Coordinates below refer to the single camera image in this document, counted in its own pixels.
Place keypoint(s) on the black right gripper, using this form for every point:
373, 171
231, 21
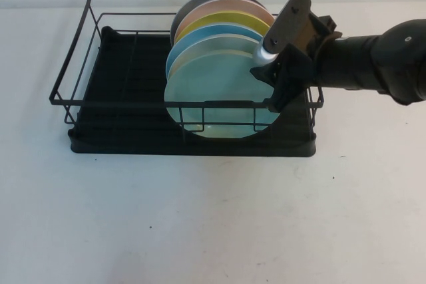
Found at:
299, 71

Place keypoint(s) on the mint green plate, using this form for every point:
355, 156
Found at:
213, 78

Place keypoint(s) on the white plate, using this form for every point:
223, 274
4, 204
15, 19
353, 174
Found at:
213, 44

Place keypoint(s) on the yellow plate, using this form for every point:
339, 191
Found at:
223, 20

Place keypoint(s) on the blue plate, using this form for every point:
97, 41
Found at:
209, 32

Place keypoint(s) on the pink plate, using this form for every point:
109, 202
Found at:
229, 6

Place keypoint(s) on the grey plate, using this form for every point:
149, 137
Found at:
185, 7

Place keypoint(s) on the black plastic drip tray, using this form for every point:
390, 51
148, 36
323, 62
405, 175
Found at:
133, 148

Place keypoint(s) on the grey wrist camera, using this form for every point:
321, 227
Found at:
286, 21

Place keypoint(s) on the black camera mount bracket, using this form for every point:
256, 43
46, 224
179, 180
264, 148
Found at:
324, 28

